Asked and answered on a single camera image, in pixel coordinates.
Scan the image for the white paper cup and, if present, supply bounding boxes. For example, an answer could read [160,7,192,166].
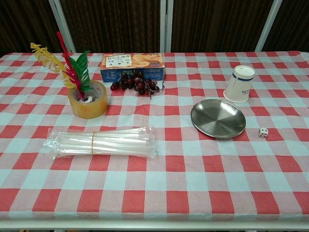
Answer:
[223,64,256,104]

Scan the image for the round metal plate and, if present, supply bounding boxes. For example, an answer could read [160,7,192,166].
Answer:
[190,99,247,140]

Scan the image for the dark red grape bunch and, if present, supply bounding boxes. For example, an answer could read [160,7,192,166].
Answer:
[110,70,166,98]

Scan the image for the bundle of wrapped straws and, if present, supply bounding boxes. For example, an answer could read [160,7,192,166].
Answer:
[43,125,160,160]

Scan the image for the orange blue biscuit box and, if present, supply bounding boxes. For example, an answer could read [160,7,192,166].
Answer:
[100,53,166,83]

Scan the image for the red white checkered tablecloth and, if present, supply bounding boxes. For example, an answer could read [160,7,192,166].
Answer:
[0,50,309,222]

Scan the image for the clear packing tape roll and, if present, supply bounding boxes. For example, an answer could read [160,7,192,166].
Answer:
[67,80,109,119]

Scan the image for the yellow rubber band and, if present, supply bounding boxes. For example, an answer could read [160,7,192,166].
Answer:
[91,131,97,155]

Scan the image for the yellow red green feather shuttlecock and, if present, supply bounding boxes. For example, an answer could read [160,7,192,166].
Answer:
[30,31,96,103]

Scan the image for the dark brown partition panel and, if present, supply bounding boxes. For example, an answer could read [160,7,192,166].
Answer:
[0,0,76,58]
[48,0,167,54]
[255,0,309,53]
[160,0,283,53]

